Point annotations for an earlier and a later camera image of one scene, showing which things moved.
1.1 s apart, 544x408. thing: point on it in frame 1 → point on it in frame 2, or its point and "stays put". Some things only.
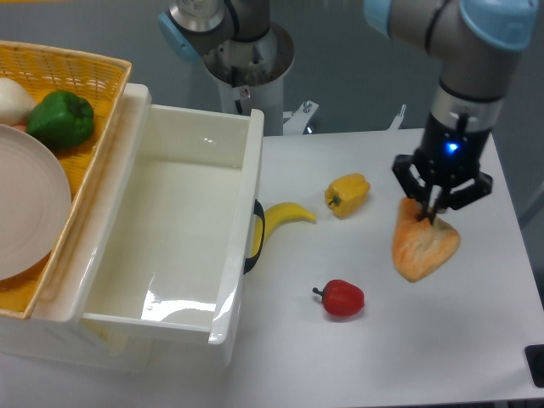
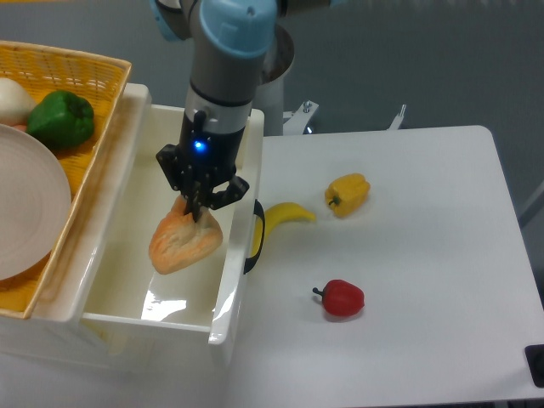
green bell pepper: (61, 120) stays put
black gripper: (447, 161) → (202, 164)
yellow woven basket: (99, 80) stays put
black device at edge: (535, 359) stays put
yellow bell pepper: (347, 194) stays put
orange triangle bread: (418, 246) → (179, 242)
